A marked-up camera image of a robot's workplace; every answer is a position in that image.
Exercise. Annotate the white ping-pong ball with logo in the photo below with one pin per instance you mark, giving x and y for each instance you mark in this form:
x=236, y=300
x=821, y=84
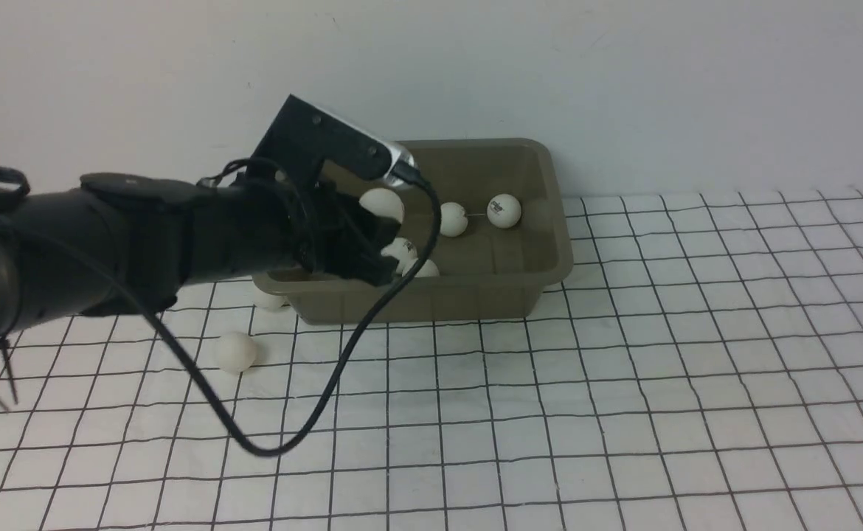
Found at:
x=383, y=202

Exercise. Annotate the white ping-pong ball plain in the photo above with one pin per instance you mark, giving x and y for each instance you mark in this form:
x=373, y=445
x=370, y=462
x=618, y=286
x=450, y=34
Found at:
x=424, y=269

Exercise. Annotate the white black-grid tablecloth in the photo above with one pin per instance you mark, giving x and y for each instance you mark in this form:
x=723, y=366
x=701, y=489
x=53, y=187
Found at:
x=700, y=369

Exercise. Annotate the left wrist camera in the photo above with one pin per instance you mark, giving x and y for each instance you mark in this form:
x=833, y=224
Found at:
x=303, y=136

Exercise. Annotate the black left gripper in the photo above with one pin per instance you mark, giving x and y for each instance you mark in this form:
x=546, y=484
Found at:
x=315, y=227

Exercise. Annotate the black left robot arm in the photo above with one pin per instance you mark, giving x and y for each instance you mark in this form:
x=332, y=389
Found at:
x=120, y=244

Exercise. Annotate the olive green plastic bin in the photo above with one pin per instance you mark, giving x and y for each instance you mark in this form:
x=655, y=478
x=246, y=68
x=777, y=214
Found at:
x=488, y=273

